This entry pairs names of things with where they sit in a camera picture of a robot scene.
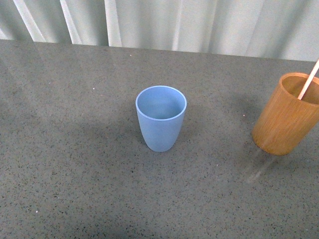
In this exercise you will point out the blue plastic cup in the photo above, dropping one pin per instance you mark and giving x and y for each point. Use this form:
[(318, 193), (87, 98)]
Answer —
[(160, 111)]

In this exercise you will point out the pink chopstick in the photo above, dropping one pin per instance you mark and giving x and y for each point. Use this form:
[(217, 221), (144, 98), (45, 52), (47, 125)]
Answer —
[(309, 80)]

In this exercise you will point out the bamboo chopstick holder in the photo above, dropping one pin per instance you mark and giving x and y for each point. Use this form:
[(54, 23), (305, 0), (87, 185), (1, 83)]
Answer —
[(286, 120)]

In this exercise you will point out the white curtain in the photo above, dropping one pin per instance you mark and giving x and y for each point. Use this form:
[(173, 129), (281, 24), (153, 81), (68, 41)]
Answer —
[(282, 29)]

